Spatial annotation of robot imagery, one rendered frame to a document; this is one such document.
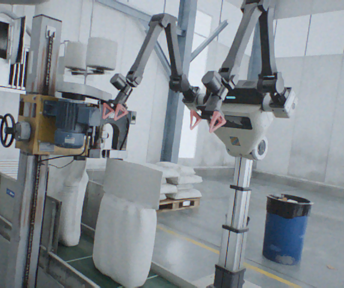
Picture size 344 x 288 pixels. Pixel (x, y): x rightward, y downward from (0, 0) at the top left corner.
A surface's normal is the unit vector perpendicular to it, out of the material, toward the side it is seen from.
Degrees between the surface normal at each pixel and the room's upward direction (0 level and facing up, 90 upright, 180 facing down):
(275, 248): 93
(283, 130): 90
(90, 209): 90
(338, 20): 90
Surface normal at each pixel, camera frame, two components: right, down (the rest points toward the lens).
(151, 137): 0.71, 0.12
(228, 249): -0.69, -0.05
